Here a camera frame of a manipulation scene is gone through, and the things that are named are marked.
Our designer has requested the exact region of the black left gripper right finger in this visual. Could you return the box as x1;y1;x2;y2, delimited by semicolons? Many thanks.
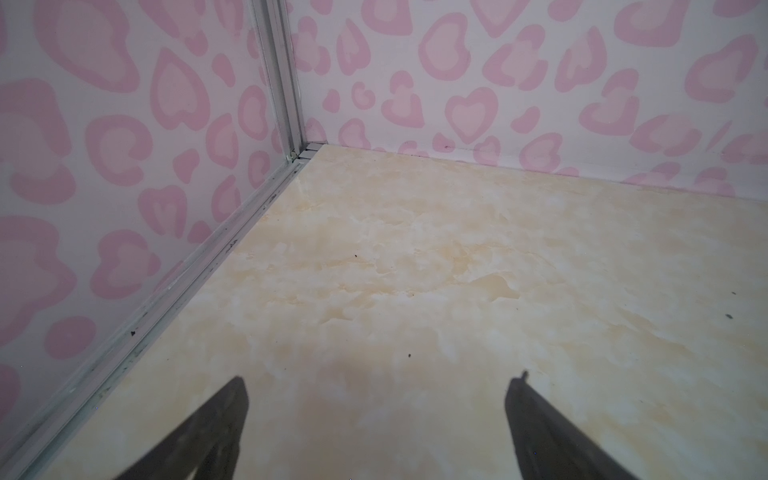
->
504;371;636;480

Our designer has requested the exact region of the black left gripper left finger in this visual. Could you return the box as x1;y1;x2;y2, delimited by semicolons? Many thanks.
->
117;376;249;480

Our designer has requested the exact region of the aluminium corner frame post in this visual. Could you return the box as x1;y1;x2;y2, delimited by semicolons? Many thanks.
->
248;0;324;163

